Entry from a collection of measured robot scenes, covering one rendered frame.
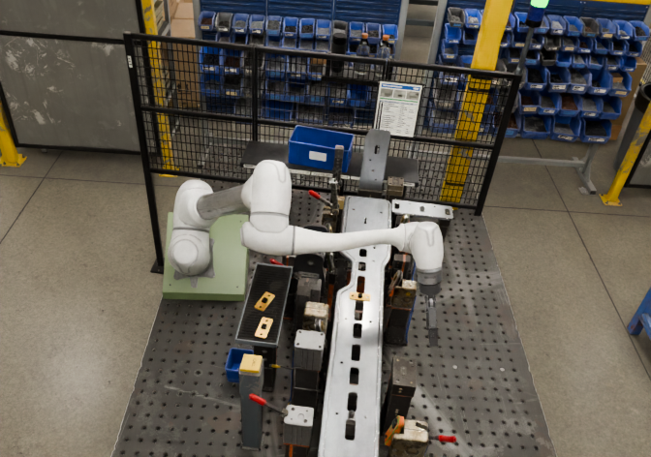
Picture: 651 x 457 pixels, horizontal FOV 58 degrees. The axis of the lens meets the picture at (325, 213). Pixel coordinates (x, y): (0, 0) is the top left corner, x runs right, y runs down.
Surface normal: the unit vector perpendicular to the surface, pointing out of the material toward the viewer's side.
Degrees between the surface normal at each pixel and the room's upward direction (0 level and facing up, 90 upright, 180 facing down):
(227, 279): 42
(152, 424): 0
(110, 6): 91
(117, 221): 0
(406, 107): 90
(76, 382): 0
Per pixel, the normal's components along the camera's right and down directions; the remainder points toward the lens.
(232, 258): 0.07, -0.16
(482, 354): 0.07, -0.78
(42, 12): -0.04, 0.65
